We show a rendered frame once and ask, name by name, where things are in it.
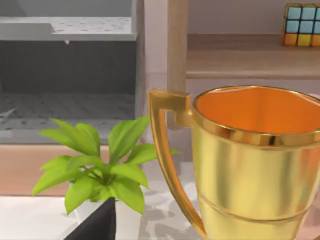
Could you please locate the gold trophy cup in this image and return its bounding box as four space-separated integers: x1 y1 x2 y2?
147 85 320 240

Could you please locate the pulled-out drawer with grey inside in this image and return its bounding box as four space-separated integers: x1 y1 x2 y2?
0 0 146 145

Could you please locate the pale wooden drawer front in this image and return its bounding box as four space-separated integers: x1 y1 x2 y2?
0 142 186 197

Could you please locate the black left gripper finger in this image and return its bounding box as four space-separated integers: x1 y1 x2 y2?
63 196 118 240

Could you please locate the colourful puzzle cube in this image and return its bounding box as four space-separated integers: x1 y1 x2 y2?
282 3 320 48

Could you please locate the green plant in white pot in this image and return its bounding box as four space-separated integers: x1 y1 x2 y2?
31 115 181 226

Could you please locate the wooden open shelf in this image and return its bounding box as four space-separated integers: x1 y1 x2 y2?
166 0 320 131

